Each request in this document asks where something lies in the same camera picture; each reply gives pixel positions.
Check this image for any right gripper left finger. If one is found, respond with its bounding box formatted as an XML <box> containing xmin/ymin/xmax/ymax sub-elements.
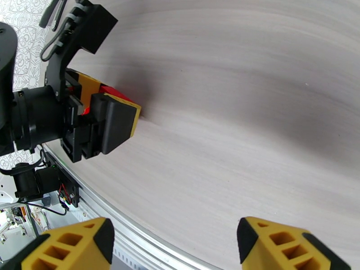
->
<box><xmin>0</xmin><ymin>217</ymin><xmax>115</xmax><ymax>270</ymax></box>

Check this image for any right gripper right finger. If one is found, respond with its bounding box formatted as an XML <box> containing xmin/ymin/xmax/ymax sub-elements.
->
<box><xmin>237</xmin><ymin>216</ymin><xmax>352</xmax><ymax>270</ymax></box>

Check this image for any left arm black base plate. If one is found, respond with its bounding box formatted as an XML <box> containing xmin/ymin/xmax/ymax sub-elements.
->
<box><xmin>14</xmin><ymin>152</ymin><xmax>82</xmax><ymax>208</ymax></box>

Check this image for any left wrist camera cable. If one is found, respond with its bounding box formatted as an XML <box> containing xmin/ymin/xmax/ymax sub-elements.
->
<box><xmin>40</xmin><ymin>0</ymin><xmax>83</xmax><ymax>63</ymax></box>

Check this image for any red lego brick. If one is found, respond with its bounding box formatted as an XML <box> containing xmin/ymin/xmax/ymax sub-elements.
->
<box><xmin>81</xmin><ymin>85</ymin><xmax>135</xmax><ymax>116</ymax></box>

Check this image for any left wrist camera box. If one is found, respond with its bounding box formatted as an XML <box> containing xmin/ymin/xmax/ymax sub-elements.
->
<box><xmin>44</xmin><ymin>0</ymin><xmax>119</xmax><ymax>96</ymax></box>

